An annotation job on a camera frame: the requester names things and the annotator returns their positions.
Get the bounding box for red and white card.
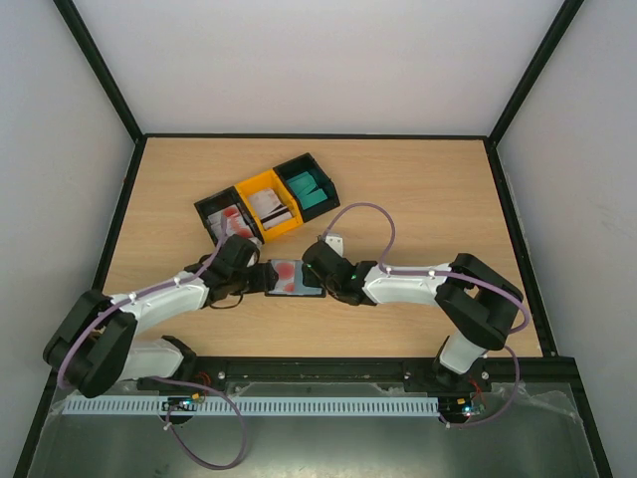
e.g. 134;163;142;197
271;260;296;295

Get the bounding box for black leather card holder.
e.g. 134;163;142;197
265;259;325;298

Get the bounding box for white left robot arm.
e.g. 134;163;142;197
43;235;261;398

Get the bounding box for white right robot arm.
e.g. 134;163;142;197
303;240;531;390

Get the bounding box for red and white cards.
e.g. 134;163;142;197
207;204;254;238

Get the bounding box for white striped cards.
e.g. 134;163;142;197
248;188;293;230

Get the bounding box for black left card bin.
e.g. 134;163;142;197
194;186;264;244

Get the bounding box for black card bin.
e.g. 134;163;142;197
194;186;264;244
274;152;340;222

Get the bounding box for yellow middle card bin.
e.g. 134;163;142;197
235;169;304;242

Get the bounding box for teal card stack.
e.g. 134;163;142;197
287;171;327;210

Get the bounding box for black right card bin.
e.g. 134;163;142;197
274;152;340;222

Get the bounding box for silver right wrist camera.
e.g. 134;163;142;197
323;233;344;256

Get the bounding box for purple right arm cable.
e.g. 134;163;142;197
320;201;530;429

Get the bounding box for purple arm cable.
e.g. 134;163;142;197
320;201;530;429
56;213;249;469

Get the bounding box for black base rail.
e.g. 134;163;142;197
52;352;578;394

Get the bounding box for grey slotted cable duct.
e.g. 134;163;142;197
62;395;439;417

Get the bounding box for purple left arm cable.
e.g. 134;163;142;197
56;213;249;469

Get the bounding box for black enclosure frame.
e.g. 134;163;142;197
9;0;616;478

